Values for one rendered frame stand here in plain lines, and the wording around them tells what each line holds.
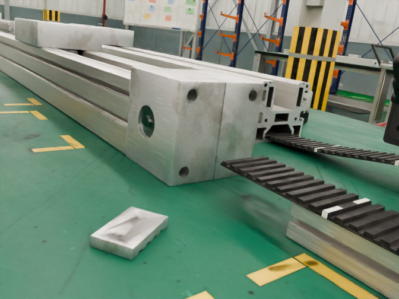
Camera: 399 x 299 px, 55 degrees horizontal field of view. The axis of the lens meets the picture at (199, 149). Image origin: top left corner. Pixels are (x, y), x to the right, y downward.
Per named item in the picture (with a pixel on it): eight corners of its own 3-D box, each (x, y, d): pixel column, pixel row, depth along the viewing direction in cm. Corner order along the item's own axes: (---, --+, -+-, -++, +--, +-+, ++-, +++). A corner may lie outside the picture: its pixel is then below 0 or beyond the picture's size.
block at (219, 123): (266, 171, 42) (281, 83, 39) (169, 187, 35) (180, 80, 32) (215, 147, 49) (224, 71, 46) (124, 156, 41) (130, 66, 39)
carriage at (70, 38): (101, 67, 70) (103, 28, 68) (37, 64, 64) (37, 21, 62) (70, 57, 82) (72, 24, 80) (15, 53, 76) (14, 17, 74)
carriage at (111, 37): (132, 57, 100) (134, 30, 98) (91, 55, 94) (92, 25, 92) (107, 51, 112) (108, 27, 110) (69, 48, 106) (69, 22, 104)
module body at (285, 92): (300, 139, 59) (310, 82, 56) (252, 143, 53) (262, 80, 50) (95, 68, 119) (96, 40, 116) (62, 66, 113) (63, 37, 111)
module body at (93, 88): (199, 149, 47) (208, 79, 45) (124, 156, 41) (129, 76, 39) (29, 65, 108) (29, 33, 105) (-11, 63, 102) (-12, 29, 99)
